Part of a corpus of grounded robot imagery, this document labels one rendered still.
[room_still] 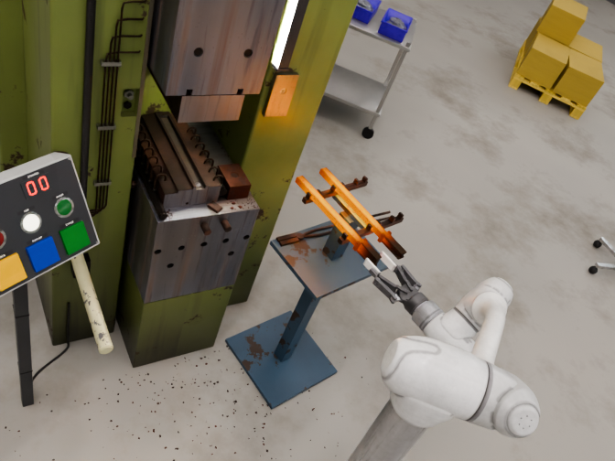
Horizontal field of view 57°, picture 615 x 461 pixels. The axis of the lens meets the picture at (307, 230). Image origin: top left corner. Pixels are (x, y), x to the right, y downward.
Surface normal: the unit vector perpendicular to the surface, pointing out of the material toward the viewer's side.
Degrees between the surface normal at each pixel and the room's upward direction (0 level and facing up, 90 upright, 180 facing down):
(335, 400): 0
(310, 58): 90
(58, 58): 90
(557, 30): 90
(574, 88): 90
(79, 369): 0
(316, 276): 0
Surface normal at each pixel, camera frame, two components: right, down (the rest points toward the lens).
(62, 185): 0.81, 0.17
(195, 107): 0.45, 0.71
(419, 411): -0.35, 0.56
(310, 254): 0.29, -0.69
